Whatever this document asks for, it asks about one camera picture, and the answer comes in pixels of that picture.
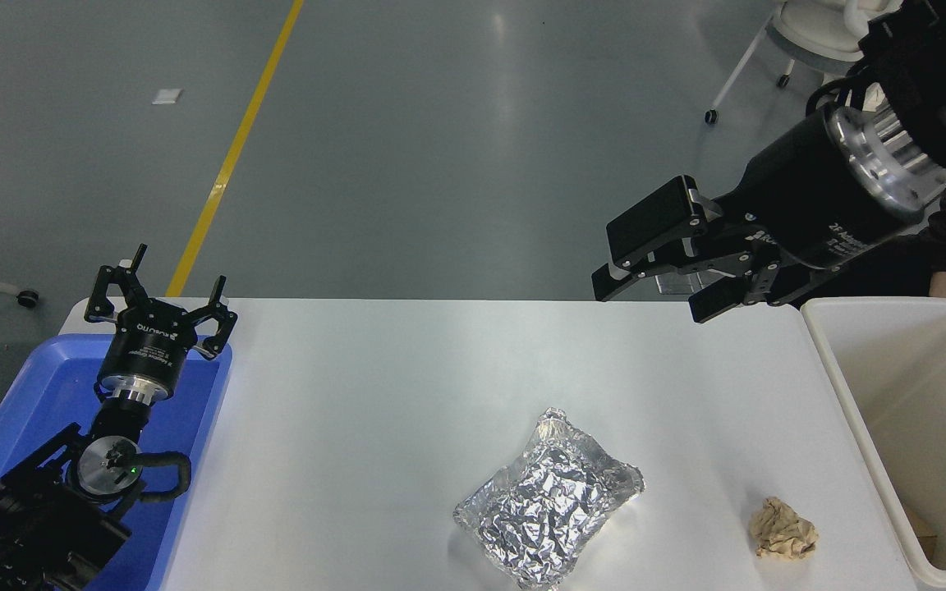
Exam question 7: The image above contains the black left gripper body drum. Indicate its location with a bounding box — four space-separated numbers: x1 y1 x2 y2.
100 299 200 386

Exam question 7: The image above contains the black right gripper body drum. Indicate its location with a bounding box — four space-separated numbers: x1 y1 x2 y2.
715 109 926 307

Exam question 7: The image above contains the silver foil plate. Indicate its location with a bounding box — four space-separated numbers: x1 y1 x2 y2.
452 407 645 590

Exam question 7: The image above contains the blue plastic tray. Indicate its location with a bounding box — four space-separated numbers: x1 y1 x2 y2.
0 334 233 591

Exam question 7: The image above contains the white wheeled chair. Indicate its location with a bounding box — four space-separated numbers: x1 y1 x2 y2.
705 0 905 125

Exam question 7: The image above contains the large pale plastic bin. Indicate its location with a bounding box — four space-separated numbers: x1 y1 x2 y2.
800 296 946 590

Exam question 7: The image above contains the crumpled tan paper ball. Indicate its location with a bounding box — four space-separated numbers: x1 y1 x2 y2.
749 496 820 561

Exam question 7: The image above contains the brown cardboard piece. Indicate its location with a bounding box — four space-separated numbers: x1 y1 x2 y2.
904 504 942 549

